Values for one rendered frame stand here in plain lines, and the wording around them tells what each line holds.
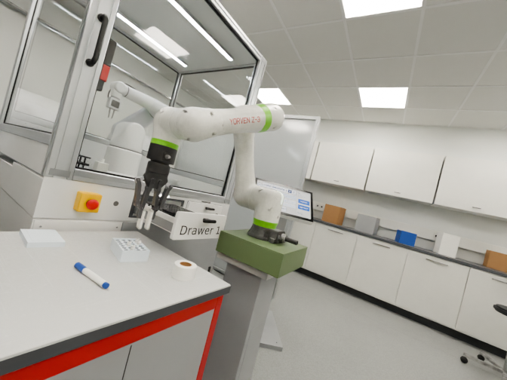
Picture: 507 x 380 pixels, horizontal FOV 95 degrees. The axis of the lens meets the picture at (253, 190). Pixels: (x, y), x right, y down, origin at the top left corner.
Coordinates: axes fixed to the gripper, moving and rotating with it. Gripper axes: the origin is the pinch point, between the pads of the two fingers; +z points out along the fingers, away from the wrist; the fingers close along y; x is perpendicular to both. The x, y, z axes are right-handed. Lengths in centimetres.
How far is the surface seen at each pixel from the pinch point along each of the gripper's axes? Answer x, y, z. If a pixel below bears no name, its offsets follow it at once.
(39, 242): 5.6, -25.3, 11.0
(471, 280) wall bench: -83, 351, 16
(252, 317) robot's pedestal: -17, 51, 36
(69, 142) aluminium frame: 24.2, -22.7, -19.3
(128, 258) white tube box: -7.1, -4.6, 11.4
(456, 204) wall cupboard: -52, 378, -72
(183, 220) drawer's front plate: -1.0, 14.3, -1.1
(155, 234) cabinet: 33.1, 20.9, 14.8
